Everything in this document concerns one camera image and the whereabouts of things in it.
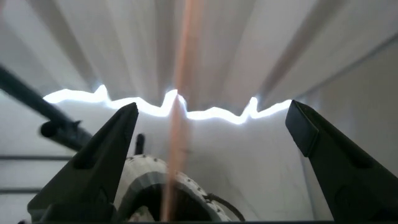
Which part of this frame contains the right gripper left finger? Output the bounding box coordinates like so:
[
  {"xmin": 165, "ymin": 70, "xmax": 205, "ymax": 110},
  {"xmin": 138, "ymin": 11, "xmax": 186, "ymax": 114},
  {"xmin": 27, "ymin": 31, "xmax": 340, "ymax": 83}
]
[{"xmin": 27, "ymin": 101, "xmax": 140, "ymax": 223}]

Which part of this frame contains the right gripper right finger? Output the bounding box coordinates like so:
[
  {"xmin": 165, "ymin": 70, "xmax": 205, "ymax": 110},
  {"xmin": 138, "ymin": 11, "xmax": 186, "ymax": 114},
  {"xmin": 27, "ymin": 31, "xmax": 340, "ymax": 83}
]
[{"xmin": 285, "ymin": 99, "xmax": 398, "ymax": 222}]

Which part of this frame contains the black clothes rack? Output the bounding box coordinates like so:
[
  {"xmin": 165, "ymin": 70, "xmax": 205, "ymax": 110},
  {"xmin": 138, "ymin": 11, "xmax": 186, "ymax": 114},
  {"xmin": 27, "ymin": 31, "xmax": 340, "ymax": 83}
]
[{"xmin": 0, "ymin": 65, "xmax": 147, "ymax": 195}]

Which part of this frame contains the white laundry basket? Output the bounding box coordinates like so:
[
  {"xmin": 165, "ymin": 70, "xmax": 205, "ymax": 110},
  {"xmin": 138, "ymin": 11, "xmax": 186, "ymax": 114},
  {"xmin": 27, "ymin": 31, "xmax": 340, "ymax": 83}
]
[{"xmin": 113, "ymin": 154, "xmax": 246, "ymax": 222}]

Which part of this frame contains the pink clothes hanger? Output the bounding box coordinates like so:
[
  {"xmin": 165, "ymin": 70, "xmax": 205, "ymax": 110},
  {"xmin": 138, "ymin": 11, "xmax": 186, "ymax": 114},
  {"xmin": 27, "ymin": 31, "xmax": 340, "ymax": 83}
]
[{"xmin": 160, "ymin": 0, "xmax": 206, "ymax": 222}]

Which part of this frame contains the white curtain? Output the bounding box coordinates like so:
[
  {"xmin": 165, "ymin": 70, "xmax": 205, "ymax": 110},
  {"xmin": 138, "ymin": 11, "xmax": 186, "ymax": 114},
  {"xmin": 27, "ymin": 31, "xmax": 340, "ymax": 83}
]
[{"xmin": 0, "ymin": 0, "xmax": 398, "ymax": 125}]

